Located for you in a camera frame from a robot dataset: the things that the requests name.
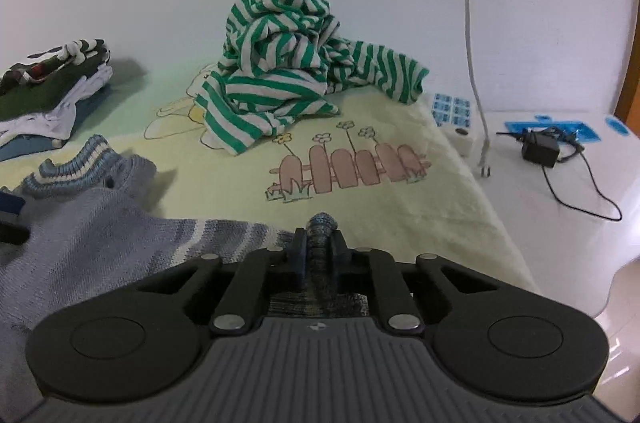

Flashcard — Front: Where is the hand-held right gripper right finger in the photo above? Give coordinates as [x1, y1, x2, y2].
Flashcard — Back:
[330, 230, 503, 336]

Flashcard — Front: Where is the wooden door frame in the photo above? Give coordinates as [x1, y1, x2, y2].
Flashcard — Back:
[614, 68, 640, 124]

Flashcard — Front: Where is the folded black white striped shirt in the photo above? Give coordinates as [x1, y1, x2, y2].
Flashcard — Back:
[27, 37, 107, 64]

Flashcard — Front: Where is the folded blue garment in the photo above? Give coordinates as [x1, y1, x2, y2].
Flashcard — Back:
[0, 90, 108, 162]

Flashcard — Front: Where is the yellow printed blanket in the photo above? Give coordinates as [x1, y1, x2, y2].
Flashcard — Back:
[0, 53, 543, 299]

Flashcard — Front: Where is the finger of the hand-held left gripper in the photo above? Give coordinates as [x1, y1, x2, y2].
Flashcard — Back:
[0, 192, 26, 215]
[0, 223, 30, 246]

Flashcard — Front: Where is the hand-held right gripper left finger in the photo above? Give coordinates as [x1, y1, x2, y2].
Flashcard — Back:
[127, 227, 308, 336]

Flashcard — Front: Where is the white cable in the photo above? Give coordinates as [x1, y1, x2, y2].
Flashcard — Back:
[462, 0, 496, 179]

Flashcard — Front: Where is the folded dark green garment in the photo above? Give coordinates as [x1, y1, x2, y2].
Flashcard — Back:
[0, 60, 108, 121]

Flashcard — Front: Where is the black power adapter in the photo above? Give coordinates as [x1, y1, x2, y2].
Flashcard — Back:
[497, 126, 623, 222]

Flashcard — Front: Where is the green striped shirt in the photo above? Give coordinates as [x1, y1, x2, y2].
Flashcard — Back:
[195, 0, 431, 157]

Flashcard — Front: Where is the grey knit sweater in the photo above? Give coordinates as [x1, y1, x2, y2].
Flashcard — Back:
[0, 134, 371, 423]

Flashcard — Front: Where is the white power strip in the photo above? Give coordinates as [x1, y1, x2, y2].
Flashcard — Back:
[431, 92, 478, 158]

